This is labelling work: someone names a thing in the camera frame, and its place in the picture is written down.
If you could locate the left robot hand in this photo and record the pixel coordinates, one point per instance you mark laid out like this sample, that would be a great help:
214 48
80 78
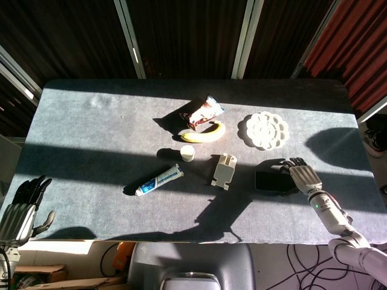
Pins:
16 217

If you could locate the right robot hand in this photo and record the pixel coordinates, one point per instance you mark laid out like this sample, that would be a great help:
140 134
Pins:
303 178

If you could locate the black phone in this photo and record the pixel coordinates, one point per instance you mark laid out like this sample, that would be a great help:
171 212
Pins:
272 181

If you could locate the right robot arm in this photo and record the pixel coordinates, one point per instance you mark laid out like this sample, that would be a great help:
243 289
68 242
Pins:
332 217

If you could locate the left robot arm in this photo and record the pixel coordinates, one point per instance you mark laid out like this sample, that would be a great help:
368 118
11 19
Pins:
7 259

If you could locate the beige plastic holder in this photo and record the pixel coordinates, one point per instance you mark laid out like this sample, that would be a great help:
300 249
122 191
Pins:
223 172

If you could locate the brown cardboard piece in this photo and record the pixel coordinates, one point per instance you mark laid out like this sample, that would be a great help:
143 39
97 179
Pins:
78 284

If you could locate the brown cardboard box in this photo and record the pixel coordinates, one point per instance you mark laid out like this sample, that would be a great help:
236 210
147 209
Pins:
42 272

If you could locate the white flower-shaped dish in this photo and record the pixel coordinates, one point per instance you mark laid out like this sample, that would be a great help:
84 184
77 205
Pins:
267 130

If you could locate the black white shoe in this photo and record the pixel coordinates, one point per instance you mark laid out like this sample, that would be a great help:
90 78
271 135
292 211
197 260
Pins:
375 139

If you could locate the yellow banana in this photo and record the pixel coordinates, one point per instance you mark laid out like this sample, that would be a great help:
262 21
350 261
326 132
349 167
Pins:
202 137

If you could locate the blue-grey table cloth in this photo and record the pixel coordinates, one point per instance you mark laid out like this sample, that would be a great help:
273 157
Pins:
90 136

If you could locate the orange object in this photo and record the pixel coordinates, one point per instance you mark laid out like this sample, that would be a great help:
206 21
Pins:
122 255

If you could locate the brown white snack packet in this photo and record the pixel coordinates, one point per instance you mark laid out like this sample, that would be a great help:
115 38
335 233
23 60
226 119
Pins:
205 113

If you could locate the small white cup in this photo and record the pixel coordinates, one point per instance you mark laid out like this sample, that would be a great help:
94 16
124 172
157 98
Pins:
187 153

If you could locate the grey robot torso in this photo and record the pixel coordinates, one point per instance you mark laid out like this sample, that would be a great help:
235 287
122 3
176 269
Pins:
193 266

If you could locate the red curtain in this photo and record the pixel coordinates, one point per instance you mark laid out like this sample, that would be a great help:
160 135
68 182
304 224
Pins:
353 45

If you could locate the blue white toothpaste tube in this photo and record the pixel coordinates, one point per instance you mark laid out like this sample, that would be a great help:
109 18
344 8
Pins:
158 180

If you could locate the white window frame post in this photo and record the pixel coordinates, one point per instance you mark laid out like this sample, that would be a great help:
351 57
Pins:
373 111
130 36
246 36
18 75
314 39

